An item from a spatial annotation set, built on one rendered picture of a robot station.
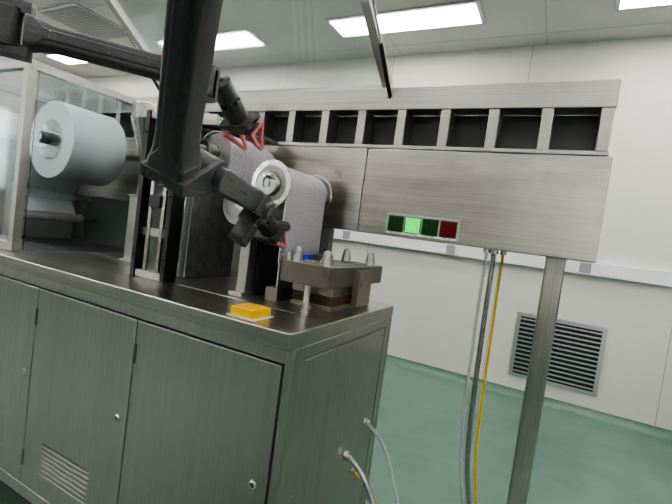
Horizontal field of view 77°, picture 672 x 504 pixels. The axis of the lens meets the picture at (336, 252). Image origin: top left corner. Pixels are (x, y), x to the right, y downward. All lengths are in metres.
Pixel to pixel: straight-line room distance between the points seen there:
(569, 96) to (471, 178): 0.35
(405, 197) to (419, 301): 2.48
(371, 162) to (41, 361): 1.29
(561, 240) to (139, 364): 1.25
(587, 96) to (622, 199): 2.35
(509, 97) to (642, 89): 2.53
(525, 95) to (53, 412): 1.78
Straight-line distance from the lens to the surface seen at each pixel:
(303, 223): 1.39
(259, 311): 1.04
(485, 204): 1.42
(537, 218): 1.40
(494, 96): 1.50
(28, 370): 1.81
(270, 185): 1.31
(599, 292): 3.74
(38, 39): 1.13
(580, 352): 3.78
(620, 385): 3.86
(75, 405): 1.61
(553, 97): 1.48
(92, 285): 1.43
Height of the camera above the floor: 1.14
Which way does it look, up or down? 3 degrees down
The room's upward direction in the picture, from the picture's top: 8 degrees clockwise
